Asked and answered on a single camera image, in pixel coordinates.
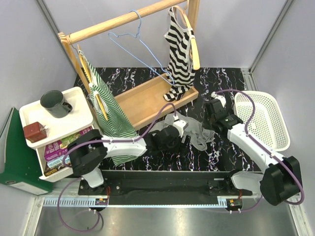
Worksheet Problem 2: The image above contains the grey tank top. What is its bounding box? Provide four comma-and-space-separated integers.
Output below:
151, 113, 215, 151

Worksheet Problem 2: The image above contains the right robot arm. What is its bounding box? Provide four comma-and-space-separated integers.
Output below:
203, 99, 305, 206

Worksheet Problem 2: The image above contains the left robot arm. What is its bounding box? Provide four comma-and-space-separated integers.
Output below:
64, 119, 188, 195

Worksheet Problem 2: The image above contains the black white striped tank top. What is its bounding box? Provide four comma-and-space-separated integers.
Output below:
163, 7, 195, 102

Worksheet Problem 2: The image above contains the green white striped top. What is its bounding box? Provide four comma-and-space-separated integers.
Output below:
78, 50, 139, 166

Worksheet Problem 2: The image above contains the wooden hanger right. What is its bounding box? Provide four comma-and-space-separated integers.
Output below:
174, 5, 200, 70

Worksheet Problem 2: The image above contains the wooden hanger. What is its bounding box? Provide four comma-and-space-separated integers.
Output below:
174, 5, 200, 70
79, 54, 108, 121

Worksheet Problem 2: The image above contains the wooden hanger left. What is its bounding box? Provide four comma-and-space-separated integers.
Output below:
79, 54, 108, 121

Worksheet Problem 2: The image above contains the wooden clothes rack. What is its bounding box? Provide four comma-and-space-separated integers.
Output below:
58, 0, 201, 130

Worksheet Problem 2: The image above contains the white perforated plastic basket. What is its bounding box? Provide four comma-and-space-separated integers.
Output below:
233, 91, 290, 151

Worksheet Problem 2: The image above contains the blue book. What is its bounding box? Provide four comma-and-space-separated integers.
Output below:
46, 156, 71, 168

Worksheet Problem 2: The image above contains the purple book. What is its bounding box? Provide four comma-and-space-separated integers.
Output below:
44, 126, 93, 162

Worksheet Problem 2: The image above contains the white bedside shelf unit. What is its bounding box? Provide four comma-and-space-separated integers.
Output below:
19, 87, 99, 182

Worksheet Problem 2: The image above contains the dark green mug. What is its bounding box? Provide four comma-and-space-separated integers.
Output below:
40, 90, 73, 118

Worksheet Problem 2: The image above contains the black yellow book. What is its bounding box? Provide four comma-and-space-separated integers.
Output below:
44, 164, 65, 177

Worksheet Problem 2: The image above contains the red brown cube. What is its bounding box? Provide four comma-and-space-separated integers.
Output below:
23, 122, 47, 143

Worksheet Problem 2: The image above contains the green binder folder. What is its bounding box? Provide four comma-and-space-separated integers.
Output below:
0, 107, 53, 195

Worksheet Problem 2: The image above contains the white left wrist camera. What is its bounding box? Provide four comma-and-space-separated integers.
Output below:
172, 119, 189, 138

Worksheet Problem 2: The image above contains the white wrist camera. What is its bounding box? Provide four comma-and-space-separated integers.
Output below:
211, 92, 226, 108
172, 119, 189, 138

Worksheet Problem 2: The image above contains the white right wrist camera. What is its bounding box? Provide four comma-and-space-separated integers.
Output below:
211, 92, 226, 108

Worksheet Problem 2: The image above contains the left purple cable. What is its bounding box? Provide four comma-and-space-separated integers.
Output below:
57, 103, 179, 233

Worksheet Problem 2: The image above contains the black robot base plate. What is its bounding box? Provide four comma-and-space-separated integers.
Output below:
78, 170, 252, 207

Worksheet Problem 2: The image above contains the blue wire hanger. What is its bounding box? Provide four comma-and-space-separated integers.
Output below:
108, 9, 175, 86

